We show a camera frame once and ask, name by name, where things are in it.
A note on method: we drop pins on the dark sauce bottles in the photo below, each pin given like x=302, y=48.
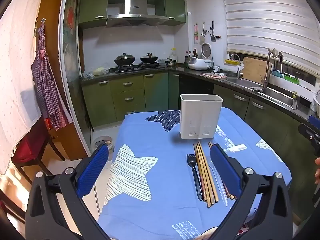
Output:
x=191, y=56

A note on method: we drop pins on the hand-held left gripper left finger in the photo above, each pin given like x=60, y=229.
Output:
x=92, y=170

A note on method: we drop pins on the white window blinds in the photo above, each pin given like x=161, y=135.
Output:
x=270, y=17

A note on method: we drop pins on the gas stove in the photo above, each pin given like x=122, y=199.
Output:
x=140, y=67

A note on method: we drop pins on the green lower cabinets with drawers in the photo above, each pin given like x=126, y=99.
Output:
x=127, y=97

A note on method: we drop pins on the steel sink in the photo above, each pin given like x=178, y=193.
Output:
x=272, y=93

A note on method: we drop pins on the black built-in appliance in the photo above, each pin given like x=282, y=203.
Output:
x=195, y=87

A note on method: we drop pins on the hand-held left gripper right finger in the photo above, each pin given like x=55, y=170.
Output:
x=225, y=170

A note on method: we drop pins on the white dotted curtain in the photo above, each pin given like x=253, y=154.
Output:
x=17, y=80

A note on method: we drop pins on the person's right hand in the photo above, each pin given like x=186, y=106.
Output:
x=318, y=172

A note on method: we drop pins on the white plastic utensil holder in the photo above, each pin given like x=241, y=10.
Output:
x=201, y=116

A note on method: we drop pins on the grey rag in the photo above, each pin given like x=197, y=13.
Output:
x=256, y=89

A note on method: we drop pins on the green cabinets under sink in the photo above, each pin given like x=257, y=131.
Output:
x=265, y=125

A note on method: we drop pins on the yellow sponge holder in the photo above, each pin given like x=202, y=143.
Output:
x=232, y=61

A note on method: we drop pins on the white bucket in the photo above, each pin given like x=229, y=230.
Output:
x=102, y=142

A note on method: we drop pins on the steel range hood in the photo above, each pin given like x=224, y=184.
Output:
x=136, y=11

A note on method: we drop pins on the tall steel faucet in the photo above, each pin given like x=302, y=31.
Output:
x=268, y=65

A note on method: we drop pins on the cooking oil bottle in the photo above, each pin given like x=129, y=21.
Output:
x=173, y=55

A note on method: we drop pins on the red cushioned wooden chair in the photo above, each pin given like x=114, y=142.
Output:
x=32, y=140

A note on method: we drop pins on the pink dish cloth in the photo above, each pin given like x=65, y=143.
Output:
x=213, y=75

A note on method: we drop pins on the hanging pink scrubber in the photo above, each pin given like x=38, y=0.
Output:
x=196, y=33

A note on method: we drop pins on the white rice cooker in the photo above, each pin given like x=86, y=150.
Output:
x=200, y=62

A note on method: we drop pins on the checkered apron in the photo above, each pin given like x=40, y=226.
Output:
x=47, y=85

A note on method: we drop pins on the glass sliding door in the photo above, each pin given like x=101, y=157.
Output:
x=71, y=55

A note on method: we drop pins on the dark wooden chair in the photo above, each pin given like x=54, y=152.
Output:
x=10, y=205

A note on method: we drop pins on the clear plastic spoon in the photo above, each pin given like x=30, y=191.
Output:
x=218, y=182

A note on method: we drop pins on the small steel pot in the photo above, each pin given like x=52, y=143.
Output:
x=171, y=62

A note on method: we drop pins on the hanging black spatula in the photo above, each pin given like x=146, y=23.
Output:
x=213, y=36

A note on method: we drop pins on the steel mug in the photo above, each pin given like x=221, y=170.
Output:
x=216, y=69

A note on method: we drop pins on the hanging ladle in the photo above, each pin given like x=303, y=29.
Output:
x=202, y=36

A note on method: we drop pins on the green upper cabinets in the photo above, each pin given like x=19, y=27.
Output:
x=93, y=5

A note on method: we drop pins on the blue star-print tablecloth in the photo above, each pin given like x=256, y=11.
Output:
x=160, y=180

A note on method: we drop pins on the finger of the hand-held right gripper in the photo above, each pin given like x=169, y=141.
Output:
x=308, y=133
x=315, y=120

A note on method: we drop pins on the small steel faucet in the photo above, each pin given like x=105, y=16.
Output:
x=238, y=65

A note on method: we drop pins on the black wok with lid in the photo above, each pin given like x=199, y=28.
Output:
x=125, y=60

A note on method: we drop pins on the green plastic tray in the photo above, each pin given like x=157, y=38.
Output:
x=287, y=77

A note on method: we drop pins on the clear plastic bag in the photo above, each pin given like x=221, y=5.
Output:
x=100, y=71

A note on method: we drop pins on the black plastic fork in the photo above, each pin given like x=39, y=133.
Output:
x=194, y=172

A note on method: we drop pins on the wooden cutting board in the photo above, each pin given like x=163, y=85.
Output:
x=253, y=68

